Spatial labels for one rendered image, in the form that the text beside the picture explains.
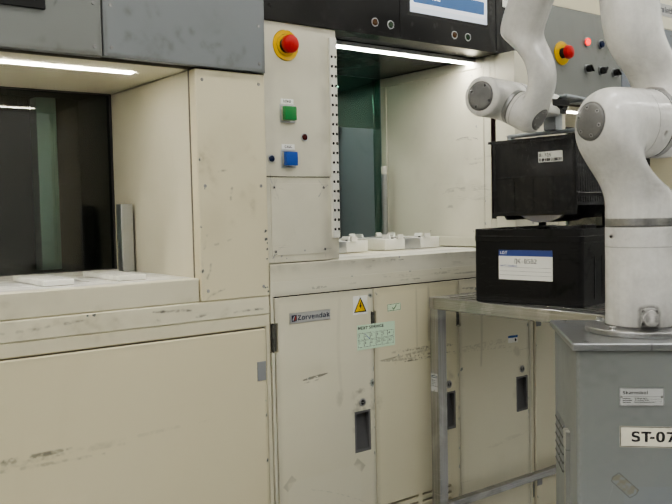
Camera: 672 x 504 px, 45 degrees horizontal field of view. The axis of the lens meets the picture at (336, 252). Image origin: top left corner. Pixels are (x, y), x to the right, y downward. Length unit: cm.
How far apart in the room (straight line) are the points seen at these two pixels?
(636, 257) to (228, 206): 82
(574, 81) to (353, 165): 84
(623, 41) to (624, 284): 42
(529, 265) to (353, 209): 116
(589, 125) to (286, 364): 84
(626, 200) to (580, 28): 121
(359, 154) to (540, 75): 129
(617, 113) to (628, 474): 59
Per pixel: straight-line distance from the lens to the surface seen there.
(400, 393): 206
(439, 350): 206
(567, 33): 255
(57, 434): 162
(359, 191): 290
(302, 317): 184
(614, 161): 145
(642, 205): 147
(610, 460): 144
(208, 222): 171
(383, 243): 225
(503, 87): 176
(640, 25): 152
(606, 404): 142
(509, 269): 192
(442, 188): 244
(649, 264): 147
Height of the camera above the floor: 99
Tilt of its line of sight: 3 degrees down
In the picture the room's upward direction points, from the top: 1 degrees counter-clockwise
